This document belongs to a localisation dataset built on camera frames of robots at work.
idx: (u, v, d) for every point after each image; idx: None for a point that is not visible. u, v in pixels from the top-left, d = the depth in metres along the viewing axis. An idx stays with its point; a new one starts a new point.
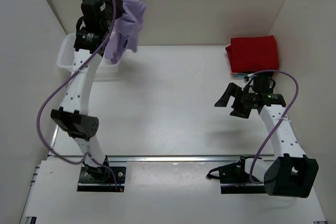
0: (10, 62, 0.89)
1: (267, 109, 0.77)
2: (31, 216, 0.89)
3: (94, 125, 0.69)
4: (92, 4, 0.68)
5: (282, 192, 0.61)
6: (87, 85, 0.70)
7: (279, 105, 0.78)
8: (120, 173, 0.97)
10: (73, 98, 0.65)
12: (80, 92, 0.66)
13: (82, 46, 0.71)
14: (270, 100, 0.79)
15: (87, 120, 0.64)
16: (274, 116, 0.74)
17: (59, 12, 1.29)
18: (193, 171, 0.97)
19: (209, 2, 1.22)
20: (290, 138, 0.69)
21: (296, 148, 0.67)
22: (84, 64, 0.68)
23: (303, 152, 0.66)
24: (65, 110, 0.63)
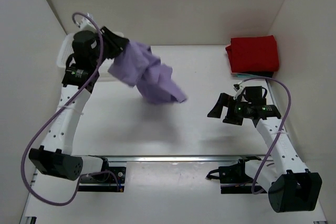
0: (10, 62, 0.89)
1: (263, 122, 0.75)
2: (31, 216, 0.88)
3: (76, 165, 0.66)
4: (83, 41, 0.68)
5: (288, 208, 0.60)
6: (74, 119, 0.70)
7: (274, 117, 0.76)
8: (120, 173, 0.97)
10: (56, 136, 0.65)
12: (64, 128, 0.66)
13: (71, 82, 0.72)
14: (264, 112, 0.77)
15: (69, 160, 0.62)
16: (271, 129, 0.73)
17: (59, 12, 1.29)
18: (193, 171, 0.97)
19: (209, 2, 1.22)
20: (290, 152, 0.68)
21: (297, 163, 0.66)
22: (70, 100, 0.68)
23: (304, 166, 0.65)
24: (46, 149, 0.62)
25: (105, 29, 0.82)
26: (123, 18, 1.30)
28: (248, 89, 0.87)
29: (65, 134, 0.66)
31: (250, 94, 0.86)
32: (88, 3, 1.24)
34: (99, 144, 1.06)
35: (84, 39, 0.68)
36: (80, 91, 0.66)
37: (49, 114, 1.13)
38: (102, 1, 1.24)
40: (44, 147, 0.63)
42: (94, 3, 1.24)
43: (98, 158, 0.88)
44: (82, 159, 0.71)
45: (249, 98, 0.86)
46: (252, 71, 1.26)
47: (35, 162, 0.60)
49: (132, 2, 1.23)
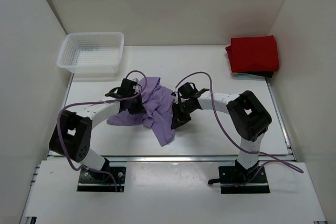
0: (11, 63, 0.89)
1: (201, 98, 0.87)
2: (31, 216, 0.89)
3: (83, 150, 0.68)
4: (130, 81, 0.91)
5: (255, 127, 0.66)
6: (101, 115, 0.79)
7: (206, 92, 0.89)
8: (120, 173, 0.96)
10: (88, 111, 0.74)
12: (97, 110, 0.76)
13: (111, 96, 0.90)
14: (198, 95, 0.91)
15: (88, 132, 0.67)
16: (207, 97, 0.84)
17: (59, 12, 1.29)
18: (194, 172, 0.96)
19: (209, 2, 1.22)
20: (224, 96, 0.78)
21: (233, 96, 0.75)
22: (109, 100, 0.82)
23: (238, 94, 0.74)
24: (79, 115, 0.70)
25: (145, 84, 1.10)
26: (123, 18, 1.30)
28: (181, 91, 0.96)
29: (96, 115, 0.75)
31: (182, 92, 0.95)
32: (88, 3, 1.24)
34: (99, 144, 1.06)
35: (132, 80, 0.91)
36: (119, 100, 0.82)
37: (49, 114, 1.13)
38: (102, 2, 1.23)
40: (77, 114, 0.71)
42: (94, 3, 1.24)
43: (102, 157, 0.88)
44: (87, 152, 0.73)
45: (185, 96, 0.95)
46: (251, 71, 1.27)
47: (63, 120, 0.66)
49: (132, 2, 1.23)
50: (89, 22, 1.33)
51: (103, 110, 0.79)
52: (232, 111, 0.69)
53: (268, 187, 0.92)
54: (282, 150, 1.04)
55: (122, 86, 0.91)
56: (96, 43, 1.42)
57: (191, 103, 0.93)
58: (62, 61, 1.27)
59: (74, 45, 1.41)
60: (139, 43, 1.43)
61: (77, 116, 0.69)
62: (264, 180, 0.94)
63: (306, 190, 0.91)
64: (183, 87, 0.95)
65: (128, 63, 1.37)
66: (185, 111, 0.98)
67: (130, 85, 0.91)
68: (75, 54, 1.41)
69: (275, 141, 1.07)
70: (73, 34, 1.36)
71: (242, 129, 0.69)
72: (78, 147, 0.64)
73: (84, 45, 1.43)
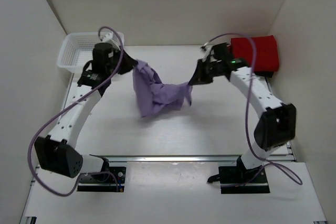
0: (11, 62, 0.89)
1: (237, 73, 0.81)
2: (31, 216, 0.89)
3: (77, 163, 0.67)
4: (102, 50, 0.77)
5: (274, 141, 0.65)
6: (81, 119, 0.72)
7: (244, 68, 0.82)
8: (120, 173, 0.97)
10: (63, 127, 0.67)
12: (73, 121, 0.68)
13: (85, 83, 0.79)
14: (234, 66, 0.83)
15: (73, 152, 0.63)
16: (244, 77, 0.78)
17: (59, 12, 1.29)
18: (193, 172, 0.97)
19: (209, 2, 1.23)
20: (264, 93, 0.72)
21: (273, 99, 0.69)
22: (83, 97, 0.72)
23: (279, 100, 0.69)
24: (53, 139, 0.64)
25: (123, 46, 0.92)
26: (123, 18, 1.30)
28: (216, 49, 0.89)
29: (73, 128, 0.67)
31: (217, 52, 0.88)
32: (89, 3, 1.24)
34: (99, 144, 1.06)
35: (103, 48, 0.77)
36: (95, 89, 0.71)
37: (49, 114, 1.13)
38: (102, 2, 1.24)
40: (51, 137, 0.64)
42: (95, 3, 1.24)
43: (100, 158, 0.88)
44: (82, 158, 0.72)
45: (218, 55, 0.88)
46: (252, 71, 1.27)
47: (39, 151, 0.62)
49: (132, 2, 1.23)
50: (89, 22, 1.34)
51: (80, 113, 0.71)
52: (262, 119, 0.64)
53: (268, 188, 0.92)
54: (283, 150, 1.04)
55: (94, 59, 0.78)
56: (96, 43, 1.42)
57: (221, 68, 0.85)
58: (62, 61, 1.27)
59: (74, 45, 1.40)
60: (139, 43, 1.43)
61: (53, 140, 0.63)
62: (264, 180, 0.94)
63: (306, 191, 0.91)
64: (221, 47, 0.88)
65: None
66: (210, 73, 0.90)
67: (104, 54, 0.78)
68: (75, 54, 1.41)
69: None
70: (73, 34, 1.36)
71: (260, 135, 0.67)
72: (69, 169, 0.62)
73: (85, 45, 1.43)
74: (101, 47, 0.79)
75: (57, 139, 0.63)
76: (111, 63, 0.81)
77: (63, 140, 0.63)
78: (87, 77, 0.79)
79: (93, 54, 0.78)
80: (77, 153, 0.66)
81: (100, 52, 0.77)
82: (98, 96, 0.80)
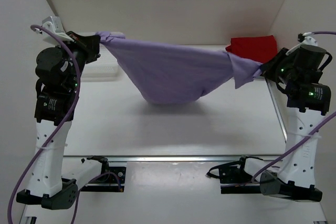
0: (12, 61, 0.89)
1: (300, 114, 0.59)
2: (31, 216, 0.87)
3: (70, 194, 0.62)
4: (49, 70, 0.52)
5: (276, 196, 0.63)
6: (57, 158, 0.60)
7: (315, 111, 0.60)
8: (120, 173, 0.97)
10: (39, 180, 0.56)
12: (48, 171, 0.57)
13: (44, 115, 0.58)
14: (311, 98, 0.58)
15: (59, 196, 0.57)
16: (302, 127, 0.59)
17: (59, 12, 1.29)
18: (193, 171, 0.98)
19: (209, 2, 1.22)
20: (305, 162, 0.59)
21: (306, 177, 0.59)
22: (46, 142, 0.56)
23: (310, 182, 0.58)
24: (34, 194, 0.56)
25: (75, 33, 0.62)
26: (123, 18, 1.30)
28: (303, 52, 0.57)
29: (50, 178, 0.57)
31: (301, 57, 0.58)
32: (89, 3, 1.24)
34: (99, 144, 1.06)
35: (49, 67, 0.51)
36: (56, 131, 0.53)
37: None
38: (102, 1, 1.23)
40: (31, 192, 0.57)
42: (94, 3, 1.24)
43: (97, 161, 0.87)
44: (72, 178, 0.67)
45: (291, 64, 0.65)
46: None
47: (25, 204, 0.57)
49: (132, 2, 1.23)
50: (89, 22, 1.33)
51: (54, 156, 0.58)
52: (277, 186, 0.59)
53: None
54: (283, 150, 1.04)
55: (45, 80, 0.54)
56: None
57: (291, 88, 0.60)
58: None
59: None
60: None
61: (34, 196, 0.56)
62: None
63: None
64: (305, 51, 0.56)
65: None
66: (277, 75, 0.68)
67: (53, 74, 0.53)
68: None
69: (275, 141, 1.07)
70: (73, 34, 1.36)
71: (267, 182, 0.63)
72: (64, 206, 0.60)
73: None
74: (46, 63, 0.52)
75: (39, 196, 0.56)
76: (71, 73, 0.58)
77: (44, 195, 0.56)
78: (44, 105, 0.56)
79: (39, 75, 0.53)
80: (66, 192, 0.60)
81: (45, 73, 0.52)
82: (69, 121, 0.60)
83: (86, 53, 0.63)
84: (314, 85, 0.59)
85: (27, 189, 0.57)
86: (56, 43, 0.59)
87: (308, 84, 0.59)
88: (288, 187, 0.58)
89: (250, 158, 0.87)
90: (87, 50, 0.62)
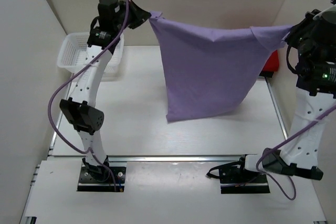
0: (11, 62, 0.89)
1: (309, 97, 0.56)
2: (31, 216, 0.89)
3: (100, 118, 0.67)
4: (108, 4, 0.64)
5: None
6: (97, 79, 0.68)
7: (327, 95, 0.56)
8: (120, 173, 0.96)
10: (82, 90, 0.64)
12: (90, 83, 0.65)
13: (95, 42, 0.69)
14: (323, 81, 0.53)
15: (95, 110, 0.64)
16: (309, 112, 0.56)
17: (60, 12, 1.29)
18: (193, 171, 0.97)
19: (209, 2, 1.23)
20: (310, 145, 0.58)
21: (310, 158, 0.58)
22: (95, 59, 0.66)
23: (313, 164, 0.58)
24: (74, 100, 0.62)
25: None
26: None
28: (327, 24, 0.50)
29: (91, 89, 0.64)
31: (321, 30, 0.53)
32: (90, 3, 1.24)
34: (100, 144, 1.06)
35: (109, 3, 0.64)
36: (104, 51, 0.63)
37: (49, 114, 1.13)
38: None
40: (73, 99, 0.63)
42: (95, 3, 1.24)
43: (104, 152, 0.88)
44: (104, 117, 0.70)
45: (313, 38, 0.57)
46: None
47: (65, 112, 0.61)
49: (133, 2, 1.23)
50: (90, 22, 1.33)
51: (96, 75, 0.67)
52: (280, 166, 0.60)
53: (268, 188, 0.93)
54: None
55: (102, 14, 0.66)
56: None
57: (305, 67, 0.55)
58: (62, 61, 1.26)
59: (74, 45, 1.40)
60: (139, 43, 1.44)
61: (74, 101, 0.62)
62: (264, 180, 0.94)
63: (306, 191, 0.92)
64: (327, 25, 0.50)
65: (128, 63, 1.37)
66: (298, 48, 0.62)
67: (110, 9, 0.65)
68: (75, 54, 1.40)
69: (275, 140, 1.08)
70: (73, 34, 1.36)
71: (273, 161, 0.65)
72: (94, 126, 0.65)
73: (84, 45, 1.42)
74: (107, 1, 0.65)
75: (79, 102, 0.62)
76: (118, 18, 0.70)
77: (84, 102, 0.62)
78: (95, 35, 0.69)
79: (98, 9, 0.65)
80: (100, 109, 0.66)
81: (105, 8, 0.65)
82: (109, 55, 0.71)
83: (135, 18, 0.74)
84: (331, 64, 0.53)
85: (70, 97, 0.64)
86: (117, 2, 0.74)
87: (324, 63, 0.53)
88: (288, 167, 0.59)
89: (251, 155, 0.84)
90: (136, 16, 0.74)
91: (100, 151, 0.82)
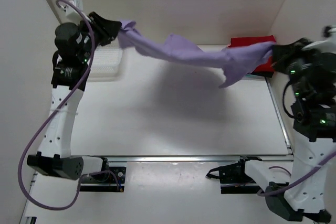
0: (11, 62, 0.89)
1: (311, 145, 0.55)
2: (31, 216, 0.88)
3: (76, 166, 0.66)
4: (67, 39, 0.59)
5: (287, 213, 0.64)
6: (69, 123, 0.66)
7: (327, 140, 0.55)
8: (120, 173, 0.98)
10: (52, 141, 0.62)
12: (60, 132, 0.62)
13: (61, 82, 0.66)
14: (323, 125, 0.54)
15: (69, 162, 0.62)
16: (312, 158, 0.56)
17: (59, 12, 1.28)
18: (193, 171, 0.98)
19: (209, 2, 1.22)
20: (316, 190, 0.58)
21: (316, 201, 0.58)
22: (62, 103, 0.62)
23: (320, 207, 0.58)
24: (45, 155, 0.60)
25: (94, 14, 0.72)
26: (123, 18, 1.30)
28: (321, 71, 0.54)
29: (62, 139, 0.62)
31: (318, 75, 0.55)
32: (89, 3, 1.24)
34: (99, 144, 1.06)
35: (67, 36, 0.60)
36: (69, 95, 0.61)
37: (49, 114, 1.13)
38: (102, 1, 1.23)
40: (42, 155, 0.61)
42: (94, 3, 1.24)
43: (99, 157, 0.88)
44: (82, 160, 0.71)
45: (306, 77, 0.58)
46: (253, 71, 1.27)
47: (35, 169, 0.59)
49: (132, 2, 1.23)
50: None
51: (66, 119, 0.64)
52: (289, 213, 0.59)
53: None
54: (282, 150, 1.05)
55: (63, 52, 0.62)
56: None
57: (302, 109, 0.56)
58: None
59: None
60: None
61: (43, 157, 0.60)
62: None
63: None
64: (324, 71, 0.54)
65: (128, 63, 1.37)
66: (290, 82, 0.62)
67: (72, 42, 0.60)
68: None
69: (275, 141, 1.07)
70: None
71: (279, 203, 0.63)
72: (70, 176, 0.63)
73: None
74: (65, 34, 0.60)
75: (50, 157, 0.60)
76: (83, 48, 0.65)
77: (56, 156, 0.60)
78: (61, 73, 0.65)
79: (56, 46, 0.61)
80: (74, 159, 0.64)
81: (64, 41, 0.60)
82: (81, 92, 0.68)
83: (102, 35, 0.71)
84: (326, 109, 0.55)
85: (38, 151, 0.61)
86: (76, 21, 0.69)
87: (319, 108, 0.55)
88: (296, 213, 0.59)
89: (250, 161, 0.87)
90: (102, 33, 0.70)
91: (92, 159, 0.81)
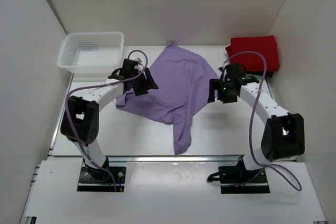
0: (11, 62, 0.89)
1: (245, 87, 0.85)
2: (31, 216, 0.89)
3: (94, 133, 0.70)
4: (131, 62, 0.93)
5: (282, 152, 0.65)
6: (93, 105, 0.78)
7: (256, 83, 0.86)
8: (120, 173, 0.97)
10: (94, 95, 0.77)
12: (102, 94, 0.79)
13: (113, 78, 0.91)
14: (244, 81, 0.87)
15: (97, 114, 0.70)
16: (252, 91, 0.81)
17: (60, 12, 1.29)
18: (193, 172, 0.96)
19: (208, 2, 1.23)
20: (272, 104, 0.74)
21: (280, 109, 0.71)
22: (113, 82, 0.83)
23: (285, 111, 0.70)
24: (85, 99, 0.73)
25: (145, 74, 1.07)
26: (123, 18, 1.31)
28: (228, 67, 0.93)
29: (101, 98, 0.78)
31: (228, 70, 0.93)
32: (89, 3, 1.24)
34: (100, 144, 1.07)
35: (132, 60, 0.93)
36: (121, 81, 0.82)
37: (49, 114, 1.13)
38: (102, 1, 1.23)
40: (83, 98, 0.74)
42: (94, 3, 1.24)
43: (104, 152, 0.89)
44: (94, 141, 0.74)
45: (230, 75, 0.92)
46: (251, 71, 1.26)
47: (71, 105, 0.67)
49: (132, 2, 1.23)
50: (89, 22, 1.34)
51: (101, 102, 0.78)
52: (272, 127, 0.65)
53: (268, 188, 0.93)
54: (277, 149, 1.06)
55: (124, 67, 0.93)
56: (96, 43, 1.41)
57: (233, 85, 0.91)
58: (62, 61, 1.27)
59: (74, 45, 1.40)
60: (139, 43, 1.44)
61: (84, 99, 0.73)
62: (264, 180, 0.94)
63: (306, 190, 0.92)
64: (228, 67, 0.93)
65: None
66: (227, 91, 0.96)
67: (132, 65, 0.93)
68: (75, 54, 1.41)
69: None
70: (73, 34, 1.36)
71: (269, 147, 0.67)
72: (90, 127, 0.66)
73: (85, 45, 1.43)
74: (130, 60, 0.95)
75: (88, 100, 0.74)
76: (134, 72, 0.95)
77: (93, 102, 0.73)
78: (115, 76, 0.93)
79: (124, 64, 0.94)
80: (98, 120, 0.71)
81: (128, 63, 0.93)
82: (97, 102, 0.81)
83: (143, 83, 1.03)
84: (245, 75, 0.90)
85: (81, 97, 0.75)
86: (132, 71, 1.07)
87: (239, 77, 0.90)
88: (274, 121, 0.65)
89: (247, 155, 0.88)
90: (144, 81, 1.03)
91: (96, 155, 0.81)
